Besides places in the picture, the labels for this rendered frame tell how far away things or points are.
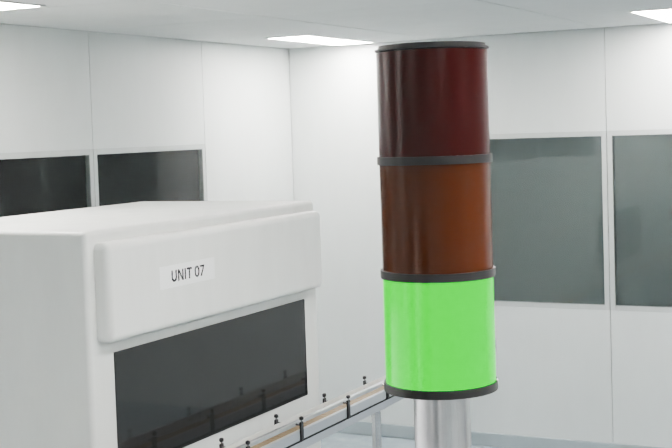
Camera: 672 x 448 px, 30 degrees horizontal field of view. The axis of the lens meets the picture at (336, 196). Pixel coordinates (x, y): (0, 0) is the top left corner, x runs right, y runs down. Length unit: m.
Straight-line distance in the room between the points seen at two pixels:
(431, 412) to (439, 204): 0.09
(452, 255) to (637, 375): 8.34
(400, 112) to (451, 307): 0.09
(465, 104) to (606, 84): 8.21
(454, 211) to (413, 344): 0.06
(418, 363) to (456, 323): 0.02
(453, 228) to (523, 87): 8.38
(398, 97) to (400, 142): 0.02
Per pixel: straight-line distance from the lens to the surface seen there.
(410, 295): 0.54
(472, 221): 0.54
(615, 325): 8.84
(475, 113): 0.54
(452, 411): 0.56
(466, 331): 0.54
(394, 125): 0.54
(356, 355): 9.59
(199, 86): 8.60
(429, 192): 0.53
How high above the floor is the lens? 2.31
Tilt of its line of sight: 3 degrees down
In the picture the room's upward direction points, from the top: 2 degrees counter-clockwise
